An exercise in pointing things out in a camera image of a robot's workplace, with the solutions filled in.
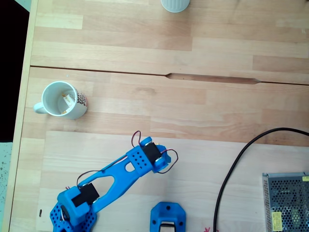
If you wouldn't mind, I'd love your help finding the thick black cable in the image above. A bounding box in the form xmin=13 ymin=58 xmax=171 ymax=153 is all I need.
xmin=213 ymin=127 xmax=309 ymax=232

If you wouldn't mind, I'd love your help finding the metal mesh power supply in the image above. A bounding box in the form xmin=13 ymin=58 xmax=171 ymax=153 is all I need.
xmin=262 ymin=172 xmax=309 ymax=232

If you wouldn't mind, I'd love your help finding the wooden post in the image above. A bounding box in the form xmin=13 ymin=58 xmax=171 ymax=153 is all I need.
xmin=160 ymin=221 xmax=176 ymax=232

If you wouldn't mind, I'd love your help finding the wooden base board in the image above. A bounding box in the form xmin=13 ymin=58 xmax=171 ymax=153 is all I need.
xmin=36 ymin=130 xmax=309 ymax=232

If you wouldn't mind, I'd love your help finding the white mug with black text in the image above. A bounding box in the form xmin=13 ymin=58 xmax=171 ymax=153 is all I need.
xmin=33 ymin=81 xmax=88 ymax=120

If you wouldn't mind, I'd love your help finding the white ribbed cup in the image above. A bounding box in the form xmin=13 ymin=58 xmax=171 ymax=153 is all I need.
xmin=160 ymin=0 xmax=191 ymax=13

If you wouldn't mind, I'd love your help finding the blue post base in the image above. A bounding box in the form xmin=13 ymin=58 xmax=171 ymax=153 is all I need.
xmin=150 ymin=202 xmax=187 ymax=232

